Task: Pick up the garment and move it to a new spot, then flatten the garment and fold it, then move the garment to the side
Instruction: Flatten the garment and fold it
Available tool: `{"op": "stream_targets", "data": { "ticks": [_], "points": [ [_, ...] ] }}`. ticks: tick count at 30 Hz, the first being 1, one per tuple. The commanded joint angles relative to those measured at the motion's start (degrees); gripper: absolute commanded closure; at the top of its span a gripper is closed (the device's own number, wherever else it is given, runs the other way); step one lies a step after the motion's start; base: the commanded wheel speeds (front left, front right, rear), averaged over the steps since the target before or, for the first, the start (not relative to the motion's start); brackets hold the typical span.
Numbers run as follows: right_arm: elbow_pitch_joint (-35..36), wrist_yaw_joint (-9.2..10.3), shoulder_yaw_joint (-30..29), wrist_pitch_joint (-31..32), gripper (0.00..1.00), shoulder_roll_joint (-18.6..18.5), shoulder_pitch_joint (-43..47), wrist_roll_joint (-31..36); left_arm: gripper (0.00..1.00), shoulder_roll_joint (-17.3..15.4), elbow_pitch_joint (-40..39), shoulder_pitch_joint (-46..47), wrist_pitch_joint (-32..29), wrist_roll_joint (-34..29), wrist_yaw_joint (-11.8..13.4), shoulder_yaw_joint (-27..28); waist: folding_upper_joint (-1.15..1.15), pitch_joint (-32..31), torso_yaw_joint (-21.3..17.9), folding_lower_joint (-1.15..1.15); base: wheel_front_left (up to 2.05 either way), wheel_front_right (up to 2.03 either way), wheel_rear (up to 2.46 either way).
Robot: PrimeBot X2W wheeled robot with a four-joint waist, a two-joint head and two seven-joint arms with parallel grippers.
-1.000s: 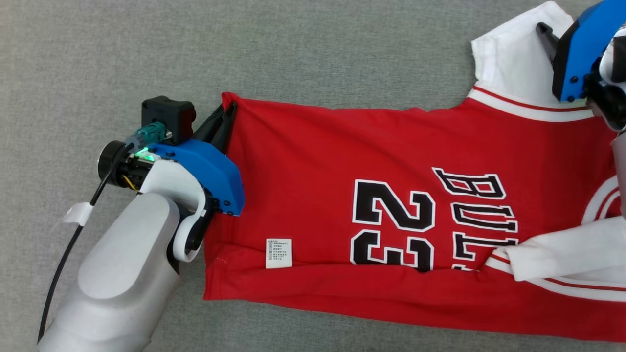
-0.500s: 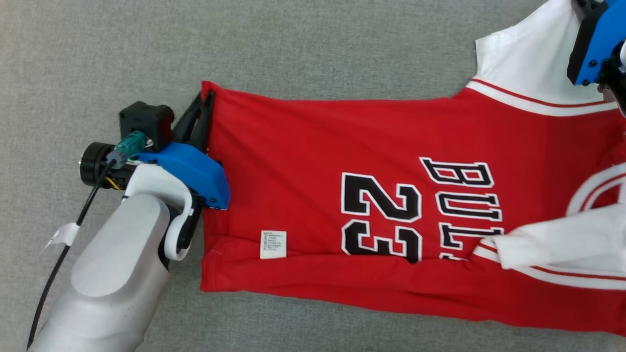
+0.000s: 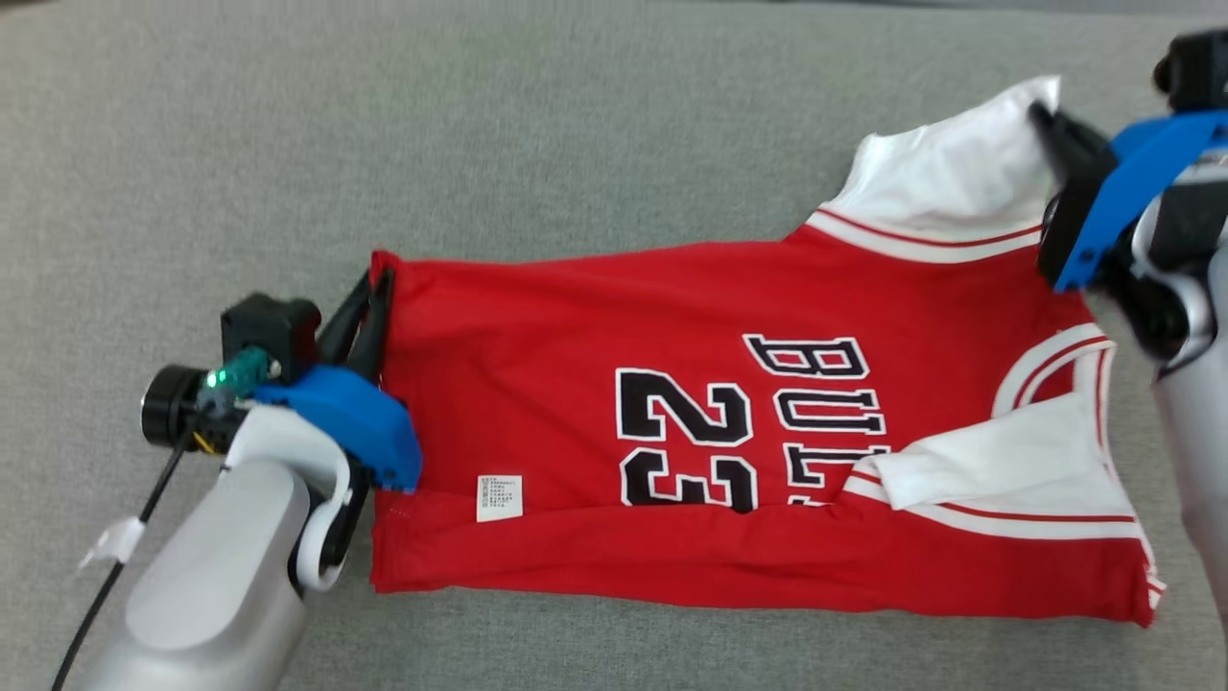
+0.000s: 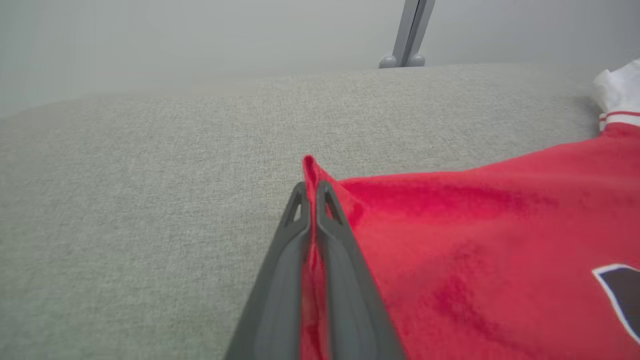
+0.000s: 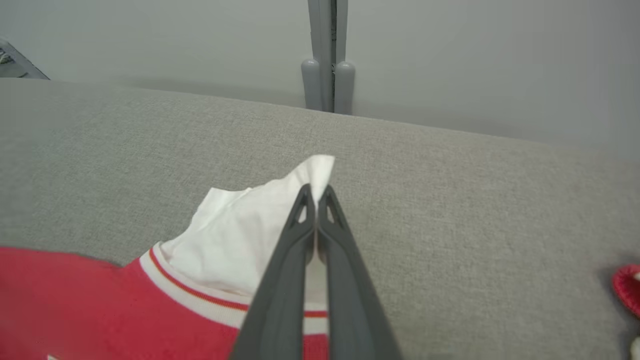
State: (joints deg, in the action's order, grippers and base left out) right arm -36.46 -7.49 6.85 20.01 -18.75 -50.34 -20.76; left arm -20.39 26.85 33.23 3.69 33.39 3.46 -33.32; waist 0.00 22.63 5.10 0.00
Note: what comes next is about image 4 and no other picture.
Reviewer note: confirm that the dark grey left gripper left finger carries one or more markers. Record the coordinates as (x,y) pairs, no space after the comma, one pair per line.
(275,300)

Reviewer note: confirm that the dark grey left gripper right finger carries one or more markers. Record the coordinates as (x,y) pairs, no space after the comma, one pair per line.
(350,300)

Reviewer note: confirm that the red white jersey shirt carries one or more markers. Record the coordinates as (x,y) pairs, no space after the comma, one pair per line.
(475,250)

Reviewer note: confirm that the grey partition post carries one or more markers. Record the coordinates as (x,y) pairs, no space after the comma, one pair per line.
(410,30)

